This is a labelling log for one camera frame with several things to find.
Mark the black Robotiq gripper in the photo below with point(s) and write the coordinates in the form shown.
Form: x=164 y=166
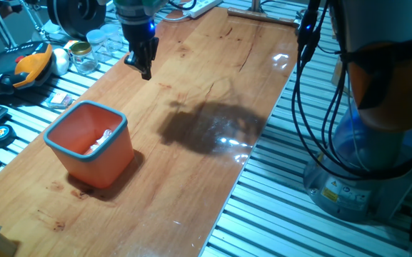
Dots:
x=140 y=39

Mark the orange trash can blue rim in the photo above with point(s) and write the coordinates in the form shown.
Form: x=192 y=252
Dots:
x=98 y=171

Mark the small colourful box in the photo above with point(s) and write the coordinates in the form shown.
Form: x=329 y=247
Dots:
x=70 y=45

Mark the orange wooden board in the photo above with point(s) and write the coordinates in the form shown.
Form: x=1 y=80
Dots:
x=191 y=196

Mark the clear plastic jar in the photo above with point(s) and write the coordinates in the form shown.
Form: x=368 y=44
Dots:
x=113 y=39

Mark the small clear wrapped packet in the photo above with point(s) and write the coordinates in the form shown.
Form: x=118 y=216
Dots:
x=60 y=100

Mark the upright metal post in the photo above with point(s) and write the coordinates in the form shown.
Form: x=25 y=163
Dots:
x=256 y=5

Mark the black orange teach pendant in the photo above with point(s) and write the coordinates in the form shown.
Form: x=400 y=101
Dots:
x=30 y=66

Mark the white power strip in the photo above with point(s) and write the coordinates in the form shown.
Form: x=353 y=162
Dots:
x=205 y=6

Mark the white egg-shaped object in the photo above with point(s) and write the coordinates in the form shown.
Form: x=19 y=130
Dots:
x=61 y=62

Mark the person's bare hand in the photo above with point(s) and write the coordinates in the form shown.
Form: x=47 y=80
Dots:
x=5 y=10

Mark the clear jar white lid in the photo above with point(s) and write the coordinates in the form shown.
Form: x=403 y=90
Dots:
x=96 y=37

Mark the grey and orange KUKA arm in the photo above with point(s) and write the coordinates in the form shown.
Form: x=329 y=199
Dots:
x=370 y=21

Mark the black filament spool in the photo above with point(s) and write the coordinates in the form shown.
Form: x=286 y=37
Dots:
x=77 y=18

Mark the black round tape measure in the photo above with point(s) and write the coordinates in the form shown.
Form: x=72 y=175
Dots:
x=0 y=133

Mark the glass jar gold lid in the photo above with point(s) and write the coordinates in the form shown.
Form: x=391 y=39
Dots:
x=84 y=60

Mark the white tissue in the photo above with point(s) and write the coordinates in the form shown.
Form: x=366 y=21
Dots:
x=105 y=135

